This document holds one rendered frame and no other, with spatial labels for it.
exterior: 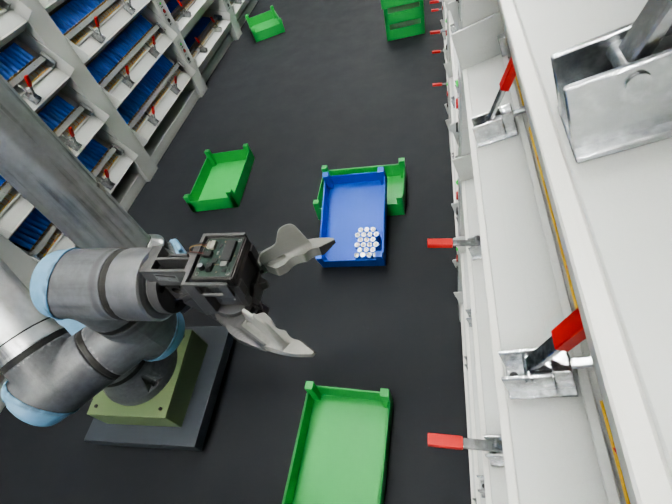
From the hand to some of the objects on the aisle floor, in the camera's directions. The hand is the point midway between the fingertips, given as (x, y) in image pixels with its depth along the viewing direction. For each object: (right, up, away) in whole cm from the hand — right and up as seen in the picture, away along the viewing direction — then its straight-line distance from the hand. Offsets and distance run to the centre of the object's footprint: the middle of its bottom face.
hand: (329, 295), depth 46 cm
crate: (-45, +33, +122) cm, 134 cm away
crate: (+2, -42, +44) cm, 61 cm away
